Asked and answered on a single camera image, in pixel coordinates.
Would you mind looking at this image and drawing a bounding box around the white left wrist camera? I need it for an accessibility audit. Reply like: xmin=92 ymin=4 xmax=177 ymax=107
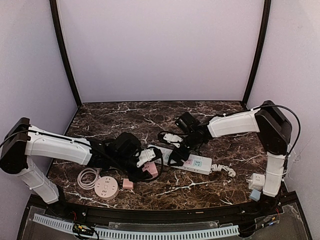
xmin=136 ymin=146 xmax=162 ymax=168

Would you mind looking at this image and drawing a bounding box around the light blue cube adapter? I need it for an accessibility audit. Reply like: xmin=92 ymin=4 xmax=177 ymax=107
xmin=249 ymin=189 xmax=261 ymax=202

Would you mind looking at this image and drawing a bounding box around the black right frame post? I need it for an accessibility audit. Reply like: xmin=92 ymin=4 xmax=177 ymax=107
xmin=241 ymin=0 xmax=272 ymax=108

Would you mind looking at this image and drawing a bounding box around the black left frame post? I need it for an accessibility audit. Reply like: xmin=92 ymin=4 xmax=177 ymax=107
xmin=49 ymin=0 xmax=82 ymax=108

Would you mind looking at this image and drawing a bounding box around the grey slotted cable duct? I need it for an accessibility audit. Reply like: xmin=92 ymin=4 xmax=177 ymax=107
xmin=32 ymin=213 xmax=240 ymax=240

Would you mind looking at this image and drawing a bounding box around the white cube socket adapter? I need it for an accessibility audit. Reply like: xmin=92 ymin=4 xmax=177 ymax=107
xmin=246 ymin=173 xmax=265 ymax=191

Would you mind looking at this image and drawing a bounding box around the pink round power socket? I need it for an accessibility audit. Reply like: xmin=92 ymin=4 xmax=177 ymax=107
xmin=76 ymin=167 xmax=120 ymax=200

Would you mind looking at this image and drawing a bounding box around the small green circuit board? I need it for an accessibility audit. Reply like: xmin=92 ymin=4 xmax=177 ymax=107
xmin=72 ymin=223 xmax=95 ymax=235

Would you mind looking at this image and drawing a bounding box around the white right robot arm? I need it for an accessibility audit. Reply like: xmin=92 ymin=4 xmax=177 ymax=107
xmin=157 ymin=100 xmax=292 ymax=197

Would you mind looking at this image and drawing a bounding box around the black frame post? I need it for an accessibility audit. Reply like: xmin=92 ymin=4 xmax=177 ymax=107
xmin=49 ymin=0 xmax=82 ymax=108
xmin=241 ymin=0 xmax=272 ymax=108

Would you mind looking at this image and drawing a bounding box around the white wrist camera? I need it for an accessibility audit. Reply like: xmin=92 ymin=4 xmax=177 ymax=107
xmin=136 ymin=146 xmax=162 ymax=168
xmin=163 ymin=133 xmax=183 ymax=148

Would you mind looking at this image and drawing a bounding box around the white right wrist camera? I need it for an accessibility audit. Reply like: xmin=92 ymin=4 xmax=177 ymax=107
xmin=163 ymin=133 xmax=183 ymax=148

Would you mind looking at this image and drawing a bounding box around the pink cube socket adapter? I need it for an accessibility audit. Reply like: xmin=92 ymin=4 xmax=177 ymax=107
xmin=142 ymin=162 xmax=159 ymax=178

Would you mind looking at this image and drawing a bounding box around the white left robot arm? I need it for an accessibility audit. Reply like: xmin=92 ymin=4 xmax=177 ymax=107
xmin=0 ymin=117 xmax=163 ymax=205

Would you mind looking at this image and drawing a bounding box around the pink flat plug adapter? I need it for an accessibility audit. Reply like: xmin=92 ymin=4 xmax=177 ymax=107
xmin=122 ymin=178 xmax=134 ymax=190

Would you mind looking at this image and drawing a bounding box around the white multicolour power strip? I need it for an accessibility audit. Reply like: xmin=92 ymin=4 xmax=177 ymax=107
xmin=147 ymin=144 xmax=236 ymax=178

